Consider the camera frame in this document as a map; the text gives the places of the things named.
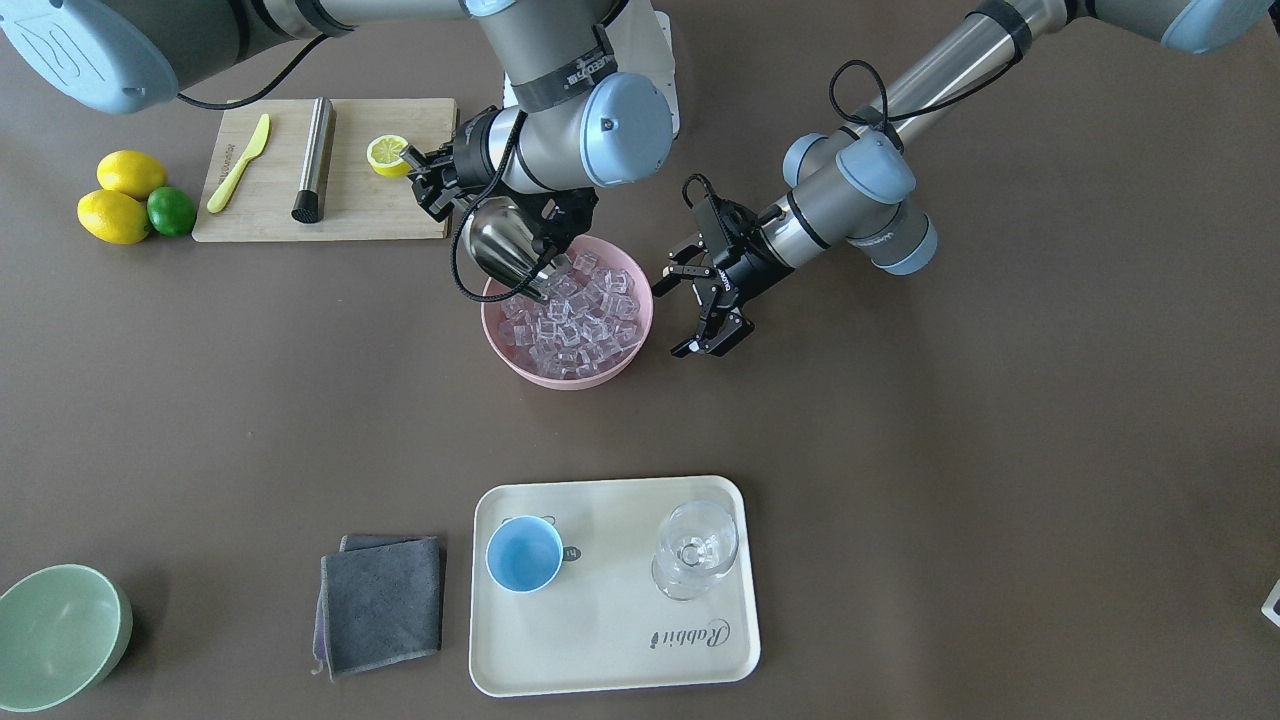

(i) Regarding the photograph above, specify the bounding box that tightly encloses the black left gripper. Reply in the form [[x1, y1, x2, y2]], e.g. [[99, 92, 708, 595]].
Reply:
[[652, 196, 794, 357]]

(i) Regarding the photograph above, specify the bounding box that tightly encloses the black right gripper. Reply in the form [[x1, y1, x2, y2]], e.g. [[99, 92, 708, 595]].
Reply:
[[404, 106, 599, 263]]

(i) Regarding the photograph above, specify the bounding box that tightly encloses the metal ice scoop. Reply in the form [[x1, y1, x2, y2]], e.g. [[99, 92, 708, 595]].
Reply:
[[462, 196, 572, 302]]

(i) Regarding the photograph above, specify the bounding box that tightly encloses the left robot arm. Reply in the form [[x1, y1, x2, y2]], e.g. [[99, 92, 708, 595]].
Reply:
[[652, 1, 1277, 357]]

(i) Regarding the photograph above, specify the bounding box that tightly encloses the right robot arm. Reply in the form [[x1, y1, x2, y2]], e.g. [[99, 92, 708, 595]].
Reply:
[[3, 1, 671, 269]]

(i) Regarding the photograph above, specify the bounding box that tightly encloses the clear ice cubes pile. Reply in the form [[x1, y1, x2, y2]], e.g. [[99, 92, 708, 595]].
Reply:
[[498, 250, 643, 380]]

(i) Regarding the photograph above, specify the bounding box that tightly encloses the light blue cup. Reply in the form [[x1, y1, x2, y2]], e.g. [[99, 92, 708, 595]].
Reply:
[[485, 515, 564, 593]]

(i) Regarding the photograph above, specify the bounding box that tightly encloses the half lemon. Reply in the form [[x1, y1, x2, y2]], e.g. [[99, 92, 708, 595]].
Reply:
[[365, 135, 411, 178]]

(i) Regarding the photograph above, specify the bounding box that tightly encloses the bamboo cutting board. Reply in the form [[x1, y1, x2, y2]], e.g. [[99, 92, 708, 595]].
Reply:
[[193, 97, 458, 243]]

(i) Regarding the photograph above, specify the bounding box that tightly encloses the pink bowl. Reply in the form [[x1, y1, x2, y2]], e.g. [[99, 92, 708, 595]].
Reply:
[[481, 234, 655, 391]]

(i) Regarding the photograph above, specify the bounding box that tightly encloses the steel muddler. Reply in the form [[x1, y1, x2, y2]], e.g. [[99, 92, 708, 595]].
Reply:
[[291, 97, 337, 224]]

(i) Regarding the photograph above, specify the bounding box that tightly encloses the clear wine glass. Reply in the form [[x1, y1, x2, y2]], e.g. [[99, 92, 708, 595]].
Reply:
[[652, 498, 739, 601]]

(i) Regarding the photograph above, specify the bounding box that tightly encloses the yellow plastic knife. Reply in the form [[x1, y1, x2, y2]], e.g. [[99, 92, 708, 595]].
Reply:
[[205, 113, 273, 214]]

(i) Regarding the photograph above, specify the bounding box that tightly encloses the green lime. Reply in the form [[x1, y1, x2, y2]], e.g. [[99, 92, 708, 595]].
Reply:
[[146, 186, 197, 237]]

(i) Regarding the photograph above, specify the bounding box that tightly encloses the cream serving tray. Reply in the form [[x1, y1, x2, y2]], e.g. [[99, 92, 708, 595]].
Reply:
[[468, 475, 762, 697]]

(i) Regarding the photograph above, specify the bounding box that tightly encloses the yellow lemon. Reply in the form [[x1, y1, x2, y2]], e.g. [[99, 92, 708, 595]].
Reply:
[[95, 149, 168, 201], [76, 190, 152, 245]]

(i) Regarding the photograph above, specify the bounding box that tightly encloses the grey folded cloth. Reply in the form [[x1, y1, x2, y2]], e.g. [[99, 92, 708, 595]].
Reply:
[[312, 534, 445, 680]]

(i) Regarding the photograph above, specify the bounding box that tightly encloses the green bowl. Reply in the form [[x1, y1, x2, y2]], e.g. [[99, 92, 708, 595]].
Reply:
[[1, 564, 133, 714]]

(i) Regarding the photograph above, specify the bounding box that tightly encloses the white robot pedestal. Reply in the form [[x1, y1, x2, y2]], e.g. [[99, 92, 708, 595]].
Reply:
[[605, 1, 681, 138]]

